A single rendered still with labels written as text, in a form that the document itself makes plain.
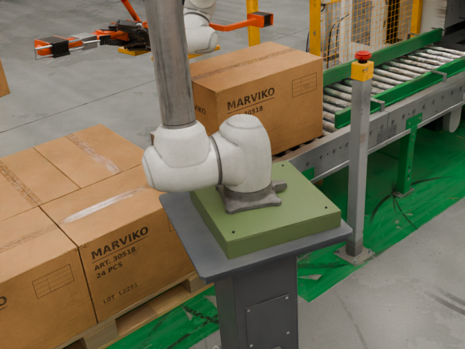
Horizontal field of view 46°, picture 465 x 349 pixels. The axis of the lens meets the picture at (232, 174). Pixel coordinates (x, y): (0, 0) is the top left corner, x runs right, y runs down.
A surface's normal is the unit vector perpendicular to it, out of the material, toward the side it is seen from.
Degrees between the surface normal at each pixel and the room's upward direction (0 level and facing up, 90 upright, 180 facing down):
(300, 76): 90
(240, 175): 95
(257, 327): 90
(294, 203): 2
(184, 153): 80
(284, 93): 90
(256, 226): 2
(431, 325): 0
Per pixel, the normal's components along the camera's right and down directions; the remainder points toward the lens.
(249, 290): 0.36, 0.44
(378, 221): -0.07, -0.86
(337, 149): 0.62, 0.35
